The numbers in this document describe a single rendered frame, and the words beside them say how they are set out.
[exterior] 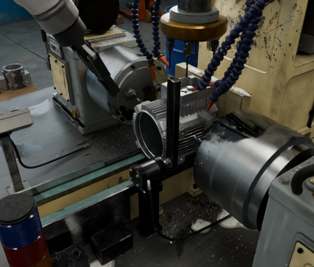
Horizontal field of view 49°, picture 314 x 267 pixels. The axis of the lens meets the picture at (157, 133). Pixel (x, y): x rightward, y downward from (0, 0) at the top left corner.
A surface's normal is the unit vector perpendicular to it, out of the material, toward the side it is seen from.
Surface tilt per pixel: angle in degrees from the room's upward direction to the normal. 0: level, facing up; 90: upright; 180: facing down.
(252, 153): 36
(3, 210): 0
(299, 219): 90
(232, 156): 51
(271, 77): 90
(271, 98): 90
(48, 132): 0
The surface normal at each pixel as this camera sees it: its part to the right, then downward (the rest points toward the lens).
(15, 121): 0.47, -0.12
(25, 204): 0.00, -0.84
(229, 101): -0.81, 0.31
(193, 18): -0.11, 0.53
